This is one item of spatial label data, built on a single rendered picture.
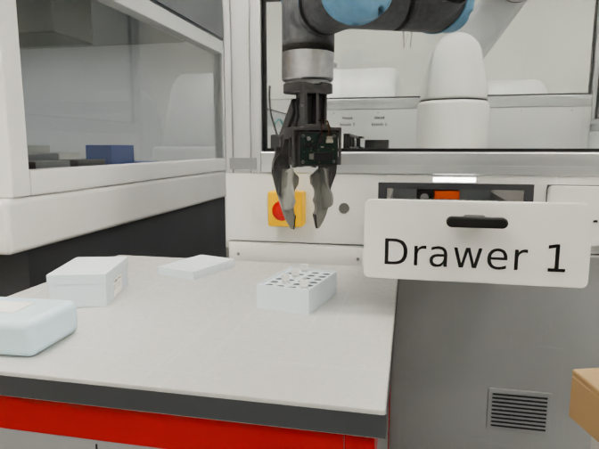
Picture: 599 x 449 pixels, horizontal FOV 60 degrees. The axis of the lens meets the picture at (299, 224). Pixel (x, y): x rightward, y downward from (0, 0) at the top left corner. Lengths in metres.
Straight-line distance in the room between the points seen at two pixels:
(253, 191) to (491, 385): 0.63
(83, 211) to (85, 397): 0.71
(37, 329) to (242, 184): 0.57
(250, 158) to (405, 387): 0.58
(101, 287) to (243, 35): 0.58
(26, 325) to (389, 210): 0.47
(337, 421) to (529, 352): 0.69
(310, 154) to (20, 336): 0.42
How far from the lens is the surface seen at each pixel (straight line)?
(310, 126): 0.72
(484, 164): 1.07
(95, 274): 0.84
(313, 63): 0.74
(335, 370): 0.59
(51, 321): 0.70
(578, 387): 0.53
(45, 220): 1.16
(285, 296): 0.76
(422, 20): 0.74
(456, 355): 1.14
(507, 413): 1.20
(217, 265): 1.02
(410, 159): 1.05
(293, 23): 0.76
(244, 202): 1.11
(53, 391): 0.64
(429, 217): 0.72
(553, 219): 0.75
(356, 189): 1.06
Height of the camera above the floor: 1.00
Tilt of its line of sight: 9 degrees down
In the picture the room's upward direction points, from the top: straight up
